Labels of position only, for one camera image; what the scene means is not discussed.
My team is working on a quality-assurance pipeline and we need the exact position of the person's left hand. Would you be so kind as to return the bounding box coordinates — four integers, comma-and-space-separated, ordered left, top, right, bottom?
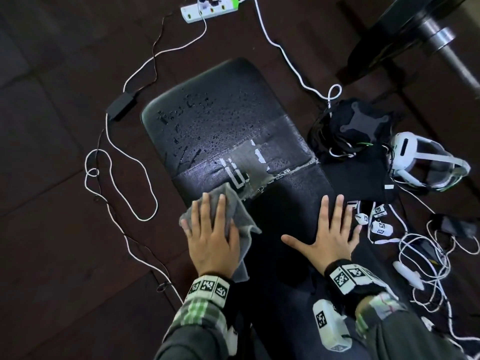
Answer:
181, 192, 241, 280

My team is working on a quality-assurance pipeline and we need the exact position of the person's right hand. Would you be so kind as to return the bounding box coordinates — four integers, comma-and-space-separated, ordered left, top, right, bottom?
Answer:
281, 194, 363, 276

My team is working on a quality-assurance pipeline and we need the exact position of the grey cleaning cloth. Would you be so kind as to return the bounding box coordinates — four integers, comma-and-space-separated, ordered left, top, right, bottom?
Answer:
178, 182, 263, 284

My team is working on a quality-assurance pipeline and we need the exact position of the black bench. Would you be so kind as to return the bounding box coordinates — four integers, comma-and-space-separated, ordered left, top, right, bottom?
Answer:
140, 57, 425, 360

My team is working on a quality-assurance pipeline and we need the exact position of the person's right forearm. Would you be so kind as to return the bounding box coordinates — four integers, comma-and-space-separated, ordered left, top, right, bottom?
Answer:
354, 292, 470, 360

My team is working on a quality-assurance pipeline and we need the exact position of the person's left forearm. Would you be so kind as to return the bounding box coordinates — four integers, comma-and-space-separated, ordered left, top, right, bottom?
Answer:
153, 295, 241, 360

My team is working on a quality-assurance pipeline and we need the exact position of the left marker wristband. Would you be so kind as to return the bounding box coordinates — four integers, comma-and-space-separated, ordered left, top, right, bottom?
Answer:
183, 273, 237, 327

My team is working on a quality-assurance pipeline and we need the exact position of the marker wristband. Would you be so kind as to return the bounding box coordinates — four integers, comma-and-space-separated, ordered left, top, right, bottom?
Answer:
324, 258, 399, 316
183, 273, 237, 327

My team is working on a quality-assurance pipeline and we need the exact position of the right marker wristband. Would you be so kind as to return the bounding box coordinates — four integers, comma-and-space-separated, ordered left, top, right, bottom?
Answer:
324, 258, 399, 316

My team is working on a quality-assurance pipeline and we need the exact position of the white handheld controller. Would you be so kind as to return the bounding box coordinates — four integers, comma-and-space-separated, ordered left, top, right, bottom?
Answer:
392, 261, 425, 291

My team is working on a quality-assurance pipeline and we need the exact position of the flat black battery pack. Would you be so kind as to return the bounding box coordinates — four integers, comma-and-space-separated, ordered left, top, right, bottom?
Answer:
412, 239, 445, 267

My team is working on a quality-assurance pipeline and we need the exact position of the white headset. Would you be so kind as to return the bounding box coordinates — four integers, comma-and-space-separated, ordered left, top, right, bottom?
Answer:
388, 131, 472, 192

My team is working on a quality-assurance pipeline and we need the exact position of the black power adapter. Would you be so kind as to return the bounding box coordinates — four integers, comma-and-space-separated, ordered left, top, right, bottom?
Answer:
431, 215, 479, 239

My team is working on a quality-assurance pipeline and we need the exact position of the black power brick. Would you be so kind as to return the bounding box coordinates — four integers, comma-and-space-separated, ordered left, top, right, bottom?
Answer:
106, 91, 138, 121

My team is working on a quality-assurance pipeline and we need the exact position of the black yellow print weight plate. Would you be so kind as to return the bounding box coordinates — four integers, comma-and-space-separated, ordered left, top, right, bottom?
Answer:
346, 0, 470, 81

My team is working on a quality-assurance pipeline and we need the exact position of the white power strip green end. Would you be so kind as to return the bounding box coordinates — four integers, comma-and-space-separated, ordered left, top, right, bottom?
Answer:
180, 0, 240, 24

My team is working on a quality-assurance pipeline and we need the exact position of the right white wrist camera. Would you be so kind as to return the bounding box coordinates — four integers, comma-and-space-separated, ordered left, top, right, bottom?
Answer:
312, 298, 353, 353

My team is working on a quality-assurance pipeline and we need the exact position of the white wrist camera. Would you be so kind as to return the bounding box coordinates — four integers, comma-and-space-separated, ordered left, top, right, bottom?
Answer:
312, 298, 353, 353
226, 325, 241, 357

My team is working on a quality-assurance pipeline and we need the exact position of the black head-mount device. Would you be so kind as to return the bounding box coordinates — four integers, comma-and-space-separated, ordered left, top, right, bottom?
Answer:
307, 97, 398, 203

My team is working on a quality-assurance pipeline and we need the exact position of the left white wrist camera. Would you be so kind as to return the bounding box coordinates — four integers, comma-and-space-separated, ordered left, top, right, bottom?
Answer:
226, 325, 241, 357

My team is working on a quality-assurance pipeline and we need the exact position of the thick white cord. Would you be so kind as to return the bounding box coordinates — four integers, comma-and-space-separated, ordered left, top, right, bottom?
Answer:
84, 3, 208, 304

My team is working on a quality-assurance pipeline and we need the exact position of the tangle of white cables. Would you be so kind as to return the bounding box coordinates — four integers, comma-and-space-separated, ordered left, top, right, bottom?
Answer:
352, 183, 480, 360

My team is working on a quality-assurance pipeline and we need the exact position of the long white cable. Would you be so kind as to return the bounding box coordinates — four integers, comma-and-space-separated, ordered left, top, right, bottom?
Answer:
239, 0, 343, 109

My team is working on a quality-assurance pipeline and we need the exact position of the long black floor cord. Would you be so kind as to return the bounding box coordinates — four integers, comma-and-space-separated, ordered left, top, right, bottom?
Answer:
93, 10, 173, 293

